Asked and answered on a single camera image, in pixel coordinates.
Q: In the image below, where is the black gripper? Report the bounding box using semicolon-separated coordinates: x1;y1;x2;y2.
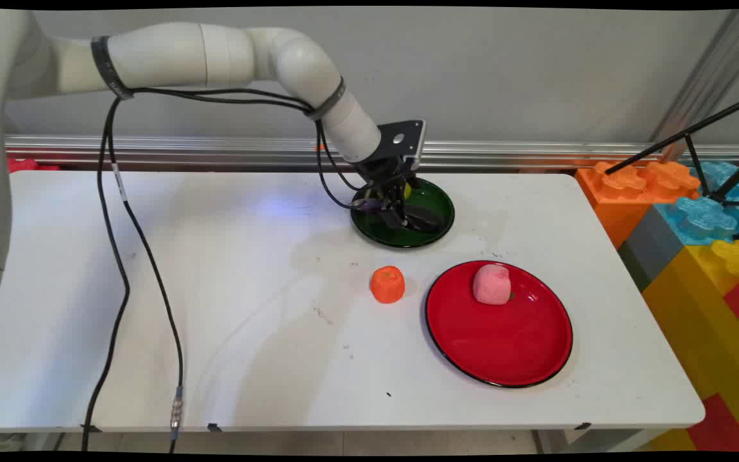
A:
355;154;442;234

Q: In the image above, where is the dark green round plate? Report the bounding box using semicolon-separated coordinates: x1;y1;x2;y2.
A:
350;176;456;250

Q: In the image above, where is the orange toy fruit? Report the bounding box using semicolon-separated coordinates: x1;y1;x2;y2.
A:
369;266;407;305

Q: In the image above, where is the pink toy fruit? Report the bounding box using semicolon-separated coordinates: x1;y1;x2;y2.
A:
471;264;512;306

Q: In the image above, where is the red round plate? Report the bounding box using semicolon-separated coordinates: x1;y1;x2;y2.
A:
424;259;574;389

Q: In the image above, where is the orange giant building block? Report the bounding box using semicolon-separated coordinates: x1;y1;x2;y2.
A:
573;160;704;250

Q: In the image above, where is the grey giant building block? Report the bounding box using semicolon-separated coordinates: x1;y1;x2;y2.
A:
618;204;686;293

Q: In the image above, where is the blue giant building block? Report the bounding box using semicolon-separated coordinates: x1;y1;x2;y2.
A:
654;160;739;246

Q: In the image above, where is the black tripod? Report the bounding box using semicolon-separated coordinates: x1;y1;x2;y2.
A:
604;90;739;208

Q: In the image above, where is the yellow giant building block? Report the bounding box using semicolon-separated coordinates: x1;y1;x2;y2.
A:
641;239;739;452

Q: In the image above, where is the aluminium upright profile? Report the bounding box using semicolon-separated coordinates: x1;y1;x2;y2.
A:
650;9;739;162

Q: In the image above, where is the red object behind table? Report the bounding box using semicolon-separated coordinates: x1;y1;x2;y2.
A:
7;157;61;173

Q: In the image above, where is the black wrist camera mount plate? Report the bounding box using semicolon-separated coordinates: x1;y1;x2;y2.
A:
363;119;427;165

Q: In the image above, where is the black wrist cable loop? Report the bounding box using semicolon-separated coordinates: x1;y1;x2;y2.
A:
314;119;384;212

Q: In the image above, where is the grey strap on arm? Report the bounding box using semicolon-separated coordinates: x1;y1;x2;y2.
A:
304;76;347;122
90;36;134;101

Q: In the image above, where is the aluminium rail along wall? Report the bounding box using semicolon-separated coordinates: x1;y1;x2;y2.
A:
4;133;739;171

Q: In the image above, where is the black cable with metal connector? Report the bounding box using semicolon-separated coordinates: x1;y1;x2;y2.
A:
105;87;319;454

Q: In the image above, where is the long black cable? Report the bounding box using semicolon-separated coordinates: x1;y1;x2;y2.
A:
81;87;319;452

